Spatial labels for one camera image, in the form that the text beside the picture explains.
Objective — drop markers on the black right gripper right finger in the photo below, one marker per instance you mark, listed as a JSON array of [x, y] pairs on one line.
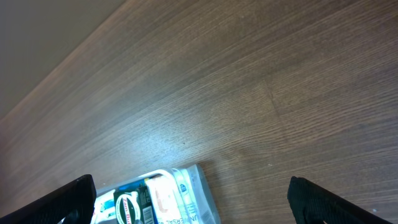
[[311, 204]]

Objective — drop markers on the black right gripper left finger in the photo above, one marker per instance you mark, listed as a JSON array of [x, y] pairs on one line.
[[71, 203]]

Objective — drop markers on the white green medicine box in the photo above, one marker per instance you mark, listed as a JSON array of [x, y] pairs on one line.
[[104, 209]]

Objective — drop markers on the green Zam-Buk box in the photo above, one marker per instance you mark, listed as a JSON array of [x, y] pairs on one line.
[[134, 206]]

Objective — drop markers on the blue box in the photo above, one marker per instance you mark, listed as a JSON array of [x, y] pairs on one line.
[[133, 185]]

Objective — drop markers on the white plaster box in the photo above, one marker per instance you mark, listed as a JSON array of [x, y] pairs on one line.
[[170, 206]]

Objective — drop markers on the clear plastic container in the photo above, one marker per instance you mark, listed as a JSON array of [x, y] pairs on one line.
[[189, 179]]

